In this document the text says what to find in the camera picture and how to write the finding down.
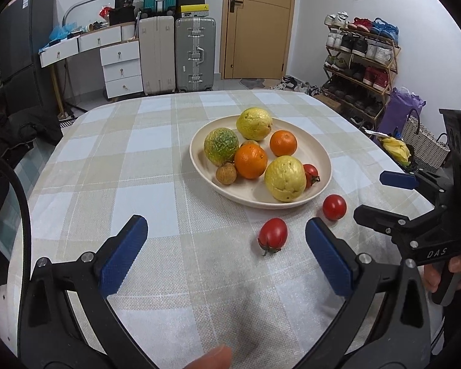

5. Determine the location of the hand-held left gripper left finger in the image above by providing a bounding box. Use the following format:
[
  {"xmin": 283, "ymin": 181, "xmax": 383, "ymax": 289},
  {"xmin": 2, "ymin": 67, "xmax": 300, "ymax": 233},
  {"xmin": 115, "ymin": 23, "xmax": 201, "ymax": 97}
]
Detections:
[{"xmin": 17, "ymin": 215, "xmax": 158, "ymax": 369}]

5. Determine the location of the group of shoes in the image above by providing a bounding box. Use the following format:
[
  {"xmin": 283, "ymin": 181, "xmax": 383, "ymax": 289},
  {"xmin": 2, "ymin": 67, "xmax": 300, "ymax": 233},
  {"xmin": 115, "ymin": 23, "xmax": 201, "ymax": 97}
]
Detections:
[{"xmin": 324, "ymin": 11, "xmax": 400, "ymax": 120}]

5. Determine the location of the black cable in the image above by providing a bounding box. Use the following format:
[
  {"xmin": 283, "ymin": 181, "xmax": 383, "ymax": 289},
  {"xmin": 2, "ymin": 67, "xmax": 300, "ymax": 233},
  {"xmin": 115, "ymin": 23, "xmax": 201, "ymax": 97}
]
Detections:
[{"xmin": 0, "ymin": 150, "xmax": 33, "ymax": 316}]

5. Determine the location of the black bag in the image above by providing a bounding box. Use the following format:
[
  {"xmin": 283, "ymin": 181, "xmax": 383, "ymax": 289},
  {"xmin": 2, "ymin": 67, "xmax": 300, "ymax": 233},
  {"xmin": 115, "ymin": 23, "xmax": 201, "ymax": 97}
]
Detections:
[{"xmin": 109, "ymin": 0, "xmax": 139, "ymax": 26}]

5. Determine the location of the orange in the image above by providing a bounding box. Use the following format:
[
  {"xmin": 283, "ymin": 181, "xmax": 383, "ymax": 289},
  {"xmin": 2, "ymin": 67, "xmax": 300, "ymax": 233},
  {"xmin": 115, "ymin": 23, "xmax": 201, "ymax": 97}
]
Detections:
[
  {"xmin": 234, "ymin": 144, "xmax": 269, "ymax": 180},
  {"xmin": 269, "ymin": 130, "xmax": 298, "ymax": 157}
]

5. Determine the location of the white sneakers pile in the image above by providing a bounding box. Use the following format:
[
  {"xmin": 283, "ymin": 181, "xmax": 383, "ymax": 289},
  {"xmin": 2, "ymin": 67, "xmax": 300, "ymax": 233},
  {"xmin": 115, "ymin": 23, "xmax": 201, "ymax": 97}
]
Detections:
[{"xmin": 271, "ymin": 75, "xmax": 323, "ymax": 97}]

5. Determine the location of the blue plastic bag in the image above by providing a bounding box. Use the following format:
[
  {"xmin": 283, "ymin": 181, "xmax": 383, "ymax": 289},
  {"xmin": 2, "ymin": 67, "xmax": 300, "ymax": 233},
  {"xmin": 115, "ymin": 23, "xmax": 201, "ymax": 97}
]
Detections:
[{"xmin": 38, "ymin": 24, "xmax": 79, "ymax": 52}]

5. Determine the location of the silver suitcase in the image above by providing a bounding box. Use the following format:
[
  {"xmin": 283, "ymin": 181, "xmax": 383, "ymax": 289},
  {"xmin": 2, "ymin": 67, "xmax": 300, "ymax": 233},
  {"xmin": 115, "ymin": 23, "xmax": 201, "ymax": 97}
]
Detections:
[{"xmin": 175, "ymin": 16, "xmax": 217, "ymax": 93}]

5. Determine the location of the yellow guava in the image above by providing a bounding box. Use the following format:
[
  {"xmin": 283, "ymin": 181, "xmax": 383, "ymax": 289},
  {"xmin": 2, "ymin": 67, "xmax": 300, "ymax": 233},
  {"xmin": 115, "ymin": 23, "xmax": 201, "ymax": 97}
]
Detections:
[
  {"xmin": 264, "ymin": 156, "xmax": 307, "ymax": 203},
  {"xmin": 236, "ymin": 108, "xmax": 273, "ymax": 141}
]

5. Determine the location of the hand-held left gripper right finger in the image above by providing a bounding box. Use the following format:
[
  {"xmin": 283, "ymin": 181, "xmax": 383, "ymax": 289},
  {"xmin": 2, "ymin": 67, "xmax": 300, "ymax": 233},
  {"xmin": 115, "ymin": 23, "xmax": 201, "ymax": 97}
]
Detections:
[{"xmin": 297, "ymin": 217, "xmax": 433, "ymax": 369}]

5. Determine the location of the brown longan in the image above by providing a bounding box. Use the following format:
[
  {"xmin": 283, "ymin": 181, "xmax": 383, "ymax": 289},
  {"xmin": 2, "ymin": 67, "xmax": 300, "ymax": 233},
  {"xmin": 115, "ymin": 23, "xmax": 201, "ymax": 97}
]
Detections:
[{"xmin": 215, "ymin": 162, "xmax": 238, "ymax": 186}]

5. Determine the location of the purple bag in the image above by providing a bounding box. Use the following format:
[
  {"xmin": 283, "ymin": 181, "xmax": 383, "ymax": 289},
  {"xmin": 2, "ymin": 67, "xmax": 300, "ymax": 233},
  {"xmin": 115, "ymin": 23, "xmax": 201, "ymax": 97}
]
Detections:
[{"xmin": 376, "ymin": 86, "xmax": 426, "ymax": 139}]

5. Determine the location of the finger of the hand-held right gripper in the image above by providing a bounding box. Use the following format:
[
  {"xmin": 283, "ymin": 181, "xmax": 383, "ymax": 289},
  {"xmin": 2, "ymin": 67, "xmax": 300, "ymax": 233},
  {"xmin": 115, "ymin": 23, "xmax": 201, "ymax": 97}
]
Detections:
[
  {"xmin": 353, "ymin": 204, "xmax": 442, "ymax": 236},
  {"xmin": 380, "ymin": 171, "xmax": 448, "ymax": 195}
]

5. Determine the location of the white drawer unit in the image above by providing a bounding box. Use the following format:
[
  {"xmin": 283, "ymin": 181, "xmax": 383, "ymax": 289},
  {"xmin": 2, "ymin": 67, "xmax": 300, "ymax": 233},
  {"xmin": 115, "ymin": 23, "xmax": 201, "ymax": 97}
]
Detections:
[{"xmin": 100, "ymin": 40, "xmax": 144, "ymax": 101}]

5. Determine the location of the beige suitcase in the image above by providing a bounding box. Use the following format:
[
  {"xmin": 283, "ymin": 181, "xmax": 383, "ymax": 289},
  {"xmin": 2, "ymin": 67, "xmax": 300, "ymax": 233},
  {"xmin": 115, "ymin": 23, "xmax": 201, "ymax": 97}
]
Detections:
[{"xmin": 138, "ymin": 15, "xmax": 176, "ymax": 96}]

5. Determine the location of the yellow bag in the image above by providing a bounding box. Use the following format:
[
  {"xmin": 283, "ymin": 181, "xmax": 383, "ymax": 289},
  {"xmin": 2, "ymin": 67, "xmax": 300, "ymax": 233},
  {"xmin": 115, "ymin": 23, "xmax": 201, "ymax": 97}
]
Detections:
[{"xmin": 380, "ymin": 136, "xmax": 412, "ymax": 166}]

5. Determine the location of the wooden door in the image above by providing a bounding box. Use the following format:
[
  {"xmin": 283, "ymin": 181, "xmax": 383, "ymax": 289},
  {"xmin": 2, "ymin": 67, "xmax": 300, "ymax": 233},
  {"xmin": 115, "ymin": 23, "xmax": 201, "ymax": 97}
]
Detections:
[{"xmin": 220, "ymin": 0, "xmax": 297, "ymax": 81}]

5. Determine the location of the yellow black box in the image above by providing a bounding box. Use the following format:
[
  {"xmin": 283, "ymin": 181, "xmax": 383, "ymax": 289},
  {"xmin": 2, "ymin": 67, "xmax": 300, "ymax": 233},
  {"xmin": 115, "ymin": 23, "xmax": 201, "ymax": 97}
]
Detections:
[{"xmin": 180, "ymin": 3, "xmax": 210, "ymax": 18}]

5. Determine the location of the red tomato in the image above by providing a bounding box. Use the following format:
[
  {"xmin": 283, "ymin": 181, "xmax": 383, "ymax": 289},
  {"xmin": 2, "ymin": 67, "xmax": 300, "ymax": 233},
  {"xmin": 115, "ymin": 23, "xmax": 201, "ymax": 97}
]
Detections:
[
  {"xmin": 303, "ymin": 164, "xmax": 321, "ymax": 190},
  {"xmin": 258, "ymin": 217, "xmax": 289, "ymax": 256},
  {"xmin": 322, "ymin": 194, "xmax": 347, "ymax": 221}
]

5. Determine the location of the dark grey fridge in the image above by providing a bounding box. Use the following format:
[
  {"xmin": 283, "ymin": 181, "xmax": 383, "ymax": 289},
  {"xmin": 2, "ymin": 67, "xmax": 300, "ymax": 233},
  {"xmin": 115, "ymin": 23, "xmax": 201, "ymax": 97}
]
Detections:
[{"xmin": 0, "ymin": 0, "xmax": 56, "ymax": 104}]

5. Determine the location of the beige checked tablecloth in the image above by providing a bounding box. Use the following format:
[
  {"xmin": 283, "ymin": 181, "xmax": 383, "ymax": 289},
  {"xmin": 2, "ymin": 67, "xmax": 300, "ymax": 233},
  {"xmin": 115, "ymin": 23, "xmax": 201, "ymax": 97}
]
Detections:
[{"xmin": 6, "ymin": 89, "xmax": 446, "ymax": 369}]

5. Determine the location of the grey arched tube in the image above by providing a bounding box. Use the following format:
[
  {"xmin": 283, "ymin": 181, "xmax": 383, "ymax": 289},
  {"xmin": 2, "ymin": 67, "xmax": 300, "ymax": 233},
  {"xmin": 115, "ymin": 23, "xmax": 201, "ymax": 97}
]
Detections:
[{"xmin": 62, "ymin": 0, "xmax": 116, "ymax": 27}]

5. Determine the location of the cream round plate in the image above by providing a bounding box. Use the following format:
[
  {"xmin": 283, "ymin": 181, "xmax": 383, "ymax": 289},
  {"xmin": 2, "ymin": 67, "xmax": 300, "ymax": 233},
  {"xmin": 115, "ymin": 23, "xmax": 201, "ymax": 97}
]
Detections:
[{"xmin": 189, "ymin": 114, "xmax": 333, "ymax": 210}]

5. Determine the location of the wicker basket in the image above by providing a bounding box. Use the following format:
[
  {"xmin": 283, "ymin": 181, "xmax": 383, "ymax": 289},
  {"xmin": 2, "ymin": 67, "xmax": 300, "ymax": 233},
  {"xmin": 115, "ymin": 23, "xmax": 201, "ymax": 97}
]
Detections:
[{"xmin": 401, "ymin": 109, "xmax": 451, "ymax": 170}]

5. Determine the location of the white desk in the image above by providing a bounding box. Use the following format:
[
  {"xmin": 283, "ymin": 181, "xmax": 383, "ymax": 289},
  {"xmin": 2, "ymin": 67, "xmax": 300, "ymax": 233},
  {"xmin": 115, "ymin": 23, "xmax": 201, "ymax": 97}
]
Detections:
[{"xmin": 38, "ymin": 23, "xmax": 141, "ymax": 68}]

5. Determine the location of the small cardboard box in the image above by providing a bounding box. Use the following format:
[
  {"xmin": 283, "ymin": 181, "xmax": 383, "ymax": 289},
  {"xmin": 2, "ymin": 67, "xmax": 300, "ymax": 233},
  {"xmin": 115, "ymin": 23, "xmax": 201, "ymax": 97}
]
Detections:
[{"xmin": 316, "ymin": 93, "xmax": 342, "ymax": 110}]

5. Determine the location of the black jacket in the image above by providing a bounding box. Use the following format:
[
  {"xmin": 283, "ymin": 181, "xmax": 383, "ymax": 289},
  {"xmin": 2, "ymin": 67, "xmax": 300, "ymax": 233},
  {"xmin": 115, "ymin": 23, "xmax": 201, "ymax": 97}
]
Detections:
[{"xmin": 0, "ymin": 108, "xmax": 64, "ymax": 170}]

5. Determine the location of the green mottled guava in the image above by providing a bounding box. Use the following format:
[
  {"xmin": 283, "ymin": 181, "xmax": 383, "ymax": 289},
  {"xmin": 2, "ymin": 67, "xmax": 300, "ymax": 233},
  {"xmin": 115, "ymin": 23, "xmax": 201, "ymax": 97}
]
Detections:
[{"xmin": 203, "ymin": 128, "xmax": 240, "ymax": 166}]

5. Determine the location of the person's left hand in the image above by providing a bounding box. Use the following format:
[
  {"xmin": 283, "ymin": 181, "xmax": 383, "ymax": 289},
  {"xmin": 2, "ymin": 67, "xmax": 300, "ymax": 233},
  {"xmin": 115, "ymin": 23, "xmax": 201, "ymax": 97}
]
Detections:
[{"xmin": 184, "ymin": 345, "xmax": 233, "ymax": 369}]

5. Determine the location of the wooden shoe rack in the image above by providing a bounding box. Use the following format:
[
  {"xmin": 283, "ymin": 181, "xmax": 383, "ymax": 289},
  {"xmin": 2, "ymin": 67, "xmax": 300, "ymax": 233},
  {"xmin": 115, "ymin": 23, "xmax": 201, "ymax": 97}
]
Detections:
[{"xmin": 323, "ymin": 11, "xmax": 402, "ymax": 131}]

